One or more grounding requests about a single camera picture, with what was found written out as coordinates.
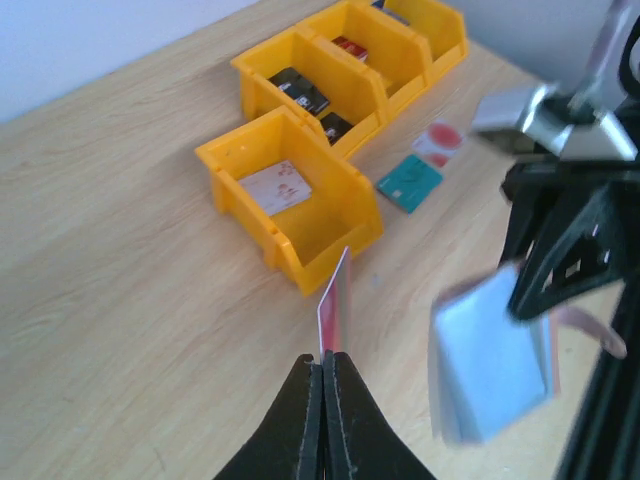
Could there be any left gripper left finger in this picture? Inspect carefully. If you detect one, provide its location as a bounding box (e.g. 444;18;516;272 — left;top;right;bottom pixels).
216;354;322;479

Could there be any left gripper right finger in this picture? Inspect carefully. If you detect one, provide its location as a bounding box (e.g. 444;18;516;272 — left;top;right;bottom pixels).
322;351;434;479

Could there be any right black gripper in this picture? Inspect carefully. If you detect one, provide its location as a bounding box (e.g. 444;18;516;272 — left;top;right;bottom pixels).
501;162;639;320

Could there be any white card with red circles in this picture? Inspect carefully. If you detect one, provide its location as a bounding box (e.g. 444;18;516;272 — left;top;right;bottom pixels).
411;121;464;168

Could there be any teal card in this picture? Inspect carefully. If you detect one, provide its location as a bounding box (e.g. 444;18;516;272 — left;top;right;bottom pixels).
376;155;443;214

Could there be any yellow bin with beige cards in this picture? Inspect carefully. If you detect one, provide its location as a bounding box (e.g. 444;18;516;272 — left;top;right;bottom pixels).
195;107;384;295

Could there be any beige card stack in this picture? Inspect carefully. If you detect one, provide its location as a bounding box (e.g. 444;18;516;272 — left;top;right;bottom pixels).
239;160;312;216

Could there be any yellow bin with blue cards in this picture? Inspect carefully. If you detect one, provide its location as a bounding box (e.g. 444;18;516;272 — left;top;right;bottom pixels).
385;0;469;80

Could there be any yellow bin with red cards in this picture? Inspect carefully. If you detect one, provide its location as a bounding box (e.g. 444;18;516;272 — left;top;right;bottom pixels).
298;1;435;118

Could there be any black card stack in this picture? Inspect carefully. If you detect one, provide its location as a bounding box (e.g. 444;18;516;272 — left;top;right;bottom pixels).
320;112;353;146
269;67;330;116

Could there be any yellow bin with black cards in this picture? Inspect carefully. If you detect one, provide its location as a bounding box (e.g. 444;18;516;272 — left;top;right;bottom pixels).
231;26;390;159

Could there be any red card stack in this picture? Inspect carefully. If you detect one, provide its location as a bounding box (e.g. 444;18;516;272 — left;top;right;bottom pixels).
332;36;368;62

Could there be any blue card stack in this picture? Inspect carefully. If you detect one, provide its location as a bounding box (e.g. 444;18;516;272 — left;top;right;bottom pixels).
371;0;409;26

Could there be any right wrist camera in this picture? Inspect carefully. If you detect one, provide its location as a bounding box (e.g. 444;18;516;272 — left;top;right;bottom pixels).
471;1;639;163

